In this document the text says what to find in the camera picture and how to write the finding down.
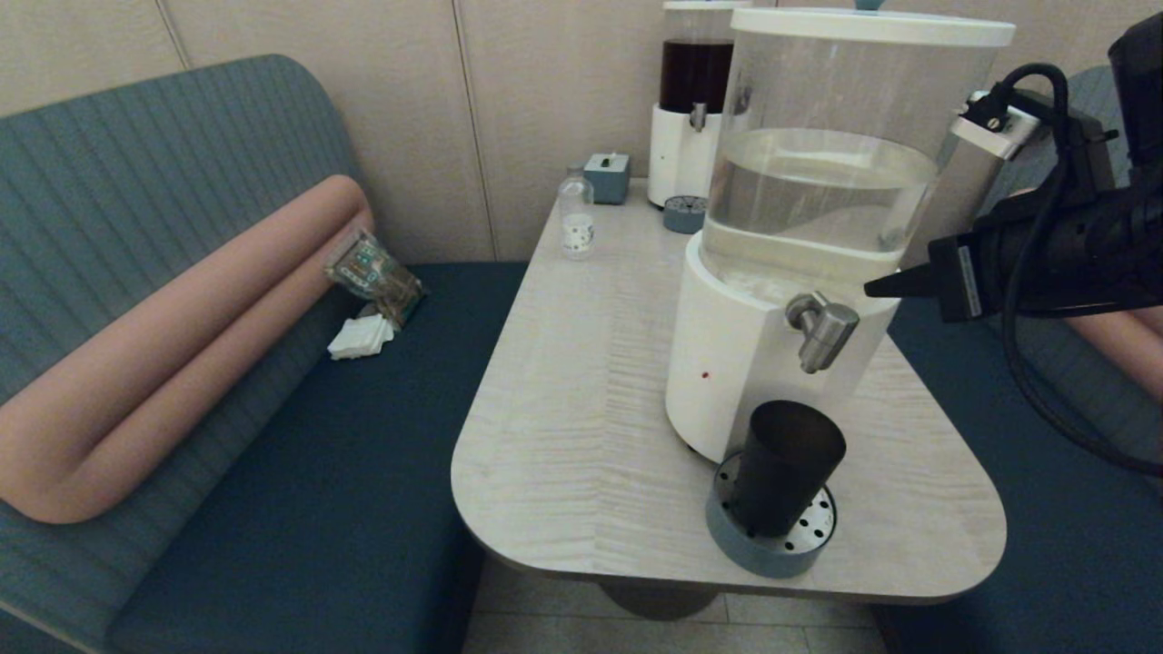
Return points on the small blue drip tray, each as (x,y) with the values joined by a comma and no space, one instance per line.
(683,216)

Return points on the metal water dispenser tap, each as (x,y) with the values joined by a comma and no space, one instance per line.
(822,331)

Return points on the clear plastic bottle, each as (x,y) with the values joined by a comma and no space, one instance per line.
(576,218)

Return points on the pink bolster cushion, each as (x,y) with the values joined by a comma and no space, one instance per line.
(1127,354)
(182,336)

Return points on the small metal dispenser tap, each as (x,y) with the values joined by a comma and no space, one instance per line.
(697,116)

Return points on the small dispenser with dark drink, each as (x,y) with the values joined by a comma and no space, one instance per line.
(677,154)

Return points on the large blue perforated drip tray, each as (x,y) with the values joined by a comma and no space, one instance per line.
(754,556)

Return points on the clear snack packet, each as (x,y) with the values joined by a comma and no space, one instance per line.
(372,277)

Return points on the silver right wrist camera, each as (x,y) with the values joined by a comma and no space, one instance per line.
(986,154)

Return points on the blue-grey tissue box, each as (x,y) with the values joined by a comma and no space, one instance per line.
(606,180)

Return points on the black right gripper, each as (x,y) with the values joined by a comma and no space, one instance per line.
(1045,263)

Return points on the white water dispenser lid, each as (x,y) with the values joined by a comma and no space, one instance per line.
(863,25)

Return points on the clear water dispenser white base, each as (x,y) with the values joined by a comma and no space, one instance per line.
(745,363)

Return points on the white paper napkins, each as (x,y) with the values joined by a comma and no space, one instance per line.
(359,338)

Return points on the teal bench sofa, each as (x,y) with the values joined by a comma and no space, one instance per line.
(1045,545)
(136,182)

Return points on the dark brown plastic cup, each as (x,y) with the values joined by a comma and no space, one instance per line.
(783,472)

